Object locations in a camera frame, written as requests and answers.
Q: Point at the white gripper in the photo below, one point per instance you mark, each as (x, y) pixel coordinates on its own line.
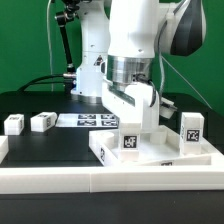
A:
(138, 103)

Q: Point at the white square table top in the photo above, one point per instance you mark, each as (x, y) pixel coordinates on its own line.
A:
(155, 149)

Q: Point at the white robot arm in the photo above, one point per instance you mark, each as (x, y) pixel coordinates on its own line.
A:
(120, 38)

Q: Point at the white sheet with fiducial markers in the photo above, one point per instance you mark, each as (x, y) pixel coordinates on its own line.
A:
(86, 120)

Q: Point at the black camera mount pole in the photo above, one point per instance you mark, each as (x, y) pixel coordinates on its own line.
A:
(62, 18)

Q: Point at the white workspace frame wall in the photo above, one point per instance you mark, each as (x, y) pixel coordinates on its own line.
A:
(110, 179)

